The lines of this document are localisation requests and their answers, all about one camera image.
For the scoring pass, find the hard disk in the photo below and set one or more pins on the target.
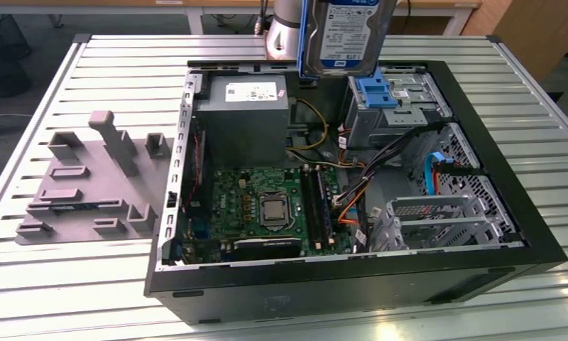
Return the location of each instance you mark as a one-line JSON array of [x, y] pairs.
[[345, 39]]

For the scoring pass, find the grey metal disk bay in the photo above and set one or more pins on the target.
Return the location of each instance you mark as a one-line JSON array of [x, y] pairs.
[[431, 200]]

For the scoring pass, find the green motherboard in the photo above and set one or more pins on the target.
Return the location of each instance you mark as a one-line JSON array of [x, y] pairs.
[[236, 184]]

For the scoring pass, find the silver CPU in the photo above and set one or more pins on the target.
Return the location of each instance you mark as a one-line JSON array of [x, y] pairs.
[[275, 209]]

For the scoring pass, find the black RAM stick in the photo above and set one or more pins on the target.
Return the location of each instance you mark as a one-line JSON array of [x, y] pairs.
[[324, 206]]

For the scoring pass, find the grey power supply unit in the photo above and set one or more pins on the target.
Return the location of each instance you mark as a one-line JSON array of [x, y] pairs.
[[241, 135]]

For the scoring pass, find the black graphics card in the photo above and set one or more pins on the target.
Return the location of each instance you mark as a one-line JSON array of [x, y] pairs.
[[265, 248]]

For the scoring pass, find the blue plastic drive latch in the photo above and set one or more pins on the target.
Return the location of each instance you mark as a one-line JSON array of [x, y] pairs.
[[373, 101]]

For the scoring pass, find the grey metal drive cage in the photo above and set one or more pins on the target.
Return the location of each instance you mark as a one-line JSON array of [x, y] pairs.
[[407, 117]]

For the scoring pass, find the black PC case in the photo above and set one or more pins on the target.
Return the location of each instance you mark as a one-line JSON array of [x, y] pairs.
[[312, 291]]

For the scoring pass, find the grey plastic parts rack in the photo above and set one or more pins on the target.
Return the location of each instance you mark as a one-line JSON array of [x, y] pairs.
[[99, 184]]

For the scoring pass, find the spare RAM stick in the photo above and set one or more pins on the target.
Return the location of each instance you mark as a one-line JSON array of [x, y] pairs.
[[71, 206]]

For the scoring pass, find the wooden desk white legs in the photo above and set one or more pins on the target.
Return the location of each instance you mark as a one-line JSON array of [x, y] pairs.
[[123, 2]]

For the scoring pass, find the wooden cabinet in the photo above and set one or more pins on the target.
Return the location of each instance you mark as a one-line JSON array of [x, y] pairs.
[[539, 35]]

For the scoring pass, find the black mesh waste bin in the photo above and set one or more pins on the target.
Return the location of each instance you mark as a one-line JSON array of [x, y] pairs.
[[4, 64]]

